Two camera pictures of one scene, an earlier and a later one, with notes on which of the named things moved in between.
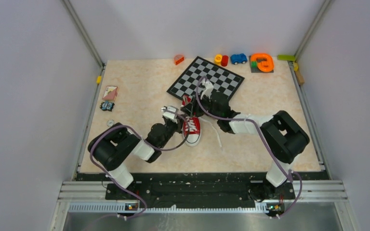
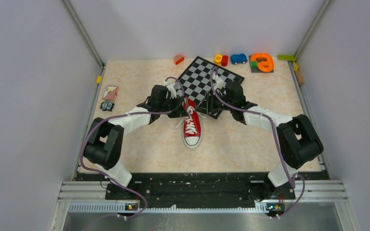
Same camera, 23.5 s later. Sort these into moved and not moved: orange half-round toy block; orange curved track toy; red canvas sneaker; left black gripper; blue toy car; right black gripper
Moved: right black gripper; left black gripper
Not moved: orange curved track toy; blue toy car; red canvas sneaker; orange half-round toy block
